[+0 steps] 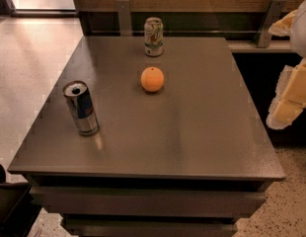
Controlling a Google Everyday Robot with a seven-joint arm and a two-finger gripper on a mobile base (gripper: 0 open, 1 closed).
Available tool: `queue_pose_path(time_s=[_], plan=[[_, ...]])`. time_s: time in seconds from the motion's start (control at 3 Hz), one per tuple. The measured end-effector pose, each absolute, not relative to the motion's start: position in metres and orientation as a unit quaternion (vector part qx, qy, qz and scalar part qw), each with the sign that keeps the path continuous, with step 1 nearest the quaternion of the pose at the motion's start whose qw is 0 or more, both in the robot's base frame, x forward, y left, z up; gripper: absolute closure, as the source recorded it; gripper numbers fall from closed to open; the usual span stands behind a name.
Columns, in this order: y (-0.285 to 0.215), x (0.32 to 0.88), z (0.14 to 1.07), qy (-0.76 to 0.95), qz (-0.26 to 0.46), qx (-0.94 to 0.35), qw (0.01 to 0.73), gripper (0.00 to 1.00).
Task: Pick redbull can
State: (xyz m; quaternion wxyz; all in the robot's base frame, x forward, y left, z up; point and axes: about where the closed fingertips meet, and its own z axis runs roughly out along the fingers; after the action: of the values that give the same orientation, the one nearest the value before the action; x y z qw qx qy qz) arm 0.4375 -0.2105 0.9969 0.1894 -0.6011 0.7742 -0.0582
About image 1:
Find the right metal bracket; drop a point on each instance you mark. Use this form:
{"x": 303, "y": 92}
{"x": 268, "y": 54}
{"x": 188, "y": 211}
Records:
{"x": 273, "y": 13}

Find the orange fruit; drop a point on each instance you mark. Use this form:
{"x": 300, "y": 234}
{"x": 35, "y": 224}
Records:
{"x": 152, "y": 79}

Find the left metal bracket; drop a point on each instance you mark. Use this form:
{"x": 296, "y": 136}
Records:
{"x": 124, "y": 17}

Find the silver blue redbull can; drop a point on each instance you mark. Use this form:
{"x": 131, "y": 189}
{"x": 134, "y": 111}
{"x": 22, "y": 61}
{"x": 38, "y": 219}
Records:
{"x": 81, "y": 107}

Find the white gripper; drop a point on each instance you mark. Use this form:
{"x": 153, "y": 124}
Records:
{"x": 302, "y": 34}

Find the metal bracket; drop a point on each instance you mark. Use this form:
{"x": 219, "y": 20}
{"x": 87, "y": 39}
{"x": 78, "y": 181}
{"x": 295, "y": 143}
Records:
{"x": 124, "y": 17}
{"x": 273, "y": 13}

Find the grey drawer cabinet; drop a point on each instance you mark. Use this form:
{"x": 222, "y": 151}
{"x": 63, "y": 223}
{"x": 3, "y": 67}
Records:
{"x": 187, "y": 161}

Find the white green soda can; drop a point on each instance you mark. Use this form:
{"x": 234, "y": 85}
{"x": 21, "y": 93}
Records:
{"x": 153, "y": 36}

